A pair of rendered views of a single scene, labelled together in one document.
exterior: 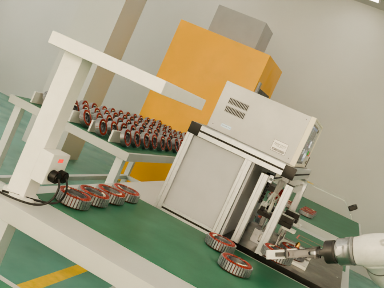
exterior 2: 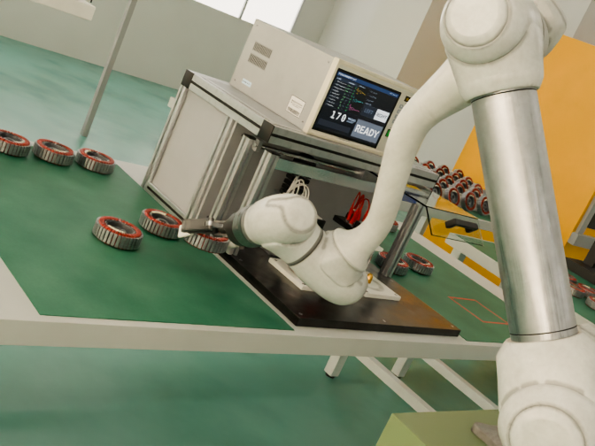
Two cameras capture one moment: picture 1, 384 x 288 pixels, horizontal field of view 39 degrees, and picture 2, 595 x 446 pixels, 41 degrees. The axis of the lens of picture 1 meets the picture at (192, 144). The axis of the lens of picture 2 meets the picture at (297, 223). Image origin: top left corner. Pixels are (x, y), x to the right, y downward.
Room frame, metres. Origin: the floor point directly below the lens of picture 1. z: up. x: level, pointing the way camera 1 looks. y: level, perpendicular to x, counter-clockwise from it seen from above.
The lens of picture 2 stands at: (0.32, -1.44, 1.40)
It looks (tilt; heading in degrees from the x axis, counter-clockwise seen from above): 14 degrees down; 29
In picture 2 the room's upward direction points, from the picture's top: 24 degrees clockwise
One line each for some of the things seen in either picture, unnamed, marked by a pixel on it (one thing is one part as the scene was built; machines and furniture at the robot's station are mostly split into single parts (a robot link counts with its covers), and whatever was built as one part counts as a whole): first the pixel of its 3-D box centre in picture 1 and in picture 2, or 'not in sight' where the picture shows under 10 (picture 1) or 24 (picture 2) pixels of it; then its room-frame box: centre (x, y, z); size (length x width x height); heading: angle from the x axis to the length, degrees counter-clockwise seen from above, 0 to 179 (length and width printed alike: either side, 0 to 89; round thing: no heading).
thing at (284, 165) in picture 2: (296, 188); (352, 182); (2.28, -0.48, 1.03); 0.62 x 0.01 x 0.03; 164
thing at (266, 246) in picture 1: (276, 254); (205, 236); (1.82, -0.42, 0.83); 0.11 x 0.11 x 0.04
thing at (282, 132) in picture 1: (268, 126); (335, 92); (2.35, -0.27, 1.22); 0.44 x 0.39 x 0.20; 164
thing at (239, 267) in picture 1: (235, 264); (118, 233); (1.68, -0.28, 0.77); 0.11 x 0.11 x 0.04
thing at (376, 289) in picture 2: (295, 248); (366, 283); (2.37, -0.61, 0.78); 0.15 x 0.15 x 0.01; 74
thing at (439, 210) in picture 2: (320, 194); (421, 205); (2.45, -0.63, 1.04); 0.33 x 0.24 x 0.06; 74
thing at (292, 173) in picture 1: (256, 152); (314, 131); (2.34, -0.27, 1.09); 0.68 x 0.44 x 0.05; 164
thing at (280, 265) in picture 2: (290, 257); (305, 275); (2.13, -0.54, 0.78); 0.15 x 0.15 x 0.01; 74
